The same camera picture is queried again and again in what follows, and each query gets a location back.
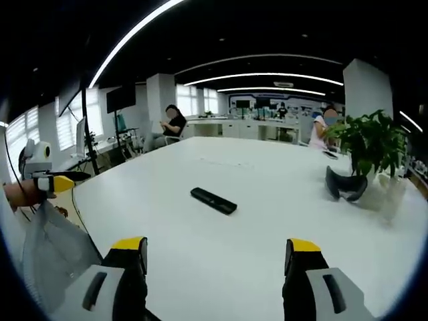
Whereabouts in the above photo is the black cable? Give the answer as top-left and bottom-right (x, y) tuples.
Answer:
(2, 128), (37, 215)

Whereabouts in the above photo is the green potted plant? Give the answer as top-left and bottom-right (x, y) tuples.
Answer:
(326, 109), (409, 183)

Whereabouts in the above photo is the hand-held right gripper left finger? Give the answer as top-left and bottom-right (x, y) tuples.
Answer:
(49, 236), (148, 321)

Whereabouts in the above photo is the white ceiling light strip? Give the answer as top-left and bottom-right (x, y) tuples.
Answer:
(216, 86), (327, 97)
(183, 72), (344, 87)

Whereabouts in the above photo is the black screen on stand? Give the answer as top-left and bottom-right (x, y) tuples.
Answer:
(106, 84), (136, 114)

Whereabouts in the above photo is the blue wall display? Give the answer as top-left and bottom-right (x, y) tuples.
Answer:
(228, 92), (345, 118)

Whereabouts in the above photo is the white computer monitor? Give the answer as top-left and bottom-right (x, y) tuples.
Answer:
(74, 116), (88, 158)

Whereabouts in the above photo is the long curved ceiling light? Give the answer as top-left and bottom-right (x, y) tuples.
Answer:
(89, 0), (185, 88)

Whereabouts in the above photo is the clear glass vase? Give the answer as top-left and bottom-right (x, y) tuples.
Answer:
(366, 173), (408, 220)

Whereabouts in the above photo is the yellow cable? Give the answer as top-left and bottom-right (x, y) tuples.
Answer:
(70, 189), (90, 237)

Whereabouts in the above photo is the black headset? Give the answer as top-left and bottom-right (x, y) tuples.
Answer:
(325, 165), (369, 203)

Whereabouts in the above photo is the office chair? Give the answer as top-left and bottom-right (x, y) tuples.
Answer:
(164, 122), (190, 145)

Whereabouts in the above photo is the white low cabinet counter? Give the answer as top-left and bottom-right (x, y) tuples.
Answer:
(183, 117), (304, 143)

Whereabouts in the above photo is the black remote control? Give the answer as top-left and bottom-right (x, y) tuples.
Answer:
(190, 187), (238, 217)

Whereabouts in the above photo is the black tripod pole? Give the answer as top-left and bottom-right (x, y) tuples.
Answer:
(79, 33), (101, 177)

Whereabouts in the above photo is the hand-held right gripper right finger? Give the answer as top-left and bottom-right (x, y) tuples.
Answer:
(282, 237), (375, 321)

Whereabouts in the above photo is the person's left hand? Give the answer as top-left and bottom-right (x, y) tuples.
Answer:
(3, 179), (44, 211)

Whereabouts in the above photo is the transparent plastic bag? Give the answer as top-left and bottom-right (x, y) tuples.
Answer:
(19, 199), (103, 314)

